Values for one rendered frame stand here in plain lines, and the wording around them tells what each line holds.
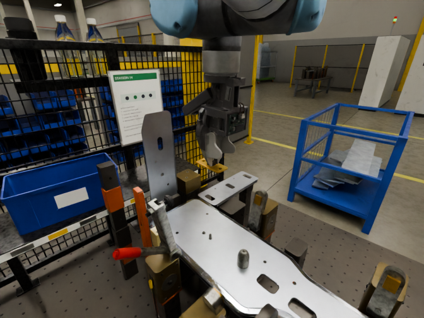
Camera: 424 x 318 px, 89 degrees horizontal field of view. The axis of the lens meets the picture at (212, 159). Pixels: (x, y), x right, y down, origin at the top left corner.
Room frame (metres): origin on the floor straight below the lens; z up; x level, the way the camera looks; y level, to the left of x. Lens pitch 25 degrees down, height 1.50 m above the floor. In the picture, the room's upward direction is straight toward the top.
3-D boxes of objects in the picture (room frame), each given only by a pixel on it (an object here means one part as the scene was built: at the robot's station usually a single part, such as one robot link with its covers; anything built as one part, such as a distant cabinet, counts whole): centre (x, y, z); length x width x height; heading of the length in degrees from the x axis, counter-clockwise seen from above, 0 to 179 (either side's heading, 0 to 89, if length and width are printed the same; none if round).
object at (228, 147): (0.49, -0.03, 1.30); 0.06 x 0.03 x 0.09; 44
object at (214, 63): (0.47, -0.02, 1.49); 0.08 x 0.08 x 0.05
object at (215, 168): (0.49, 0.00, 1.26); 0.08 x 0.04 x 0.01; 44
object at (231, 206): (0.69, -0.09, 0.84); 0.12 x 0.07 x 0.28; 134
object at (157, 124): (0.69, 0.18, 1.17); 0.12 x 0.01 x 0.34; 134
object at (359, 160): (2.23, -1.57, 0.48); 1.20 x 0.80 x 0.95; 138
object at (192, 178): (0.78, 0.10, 0.88); 0.08 x 0.08 x 0.36; 44
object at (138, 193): (0.46, 0.19, 0.95); 0.03 x 0.01 x 0.50; 44
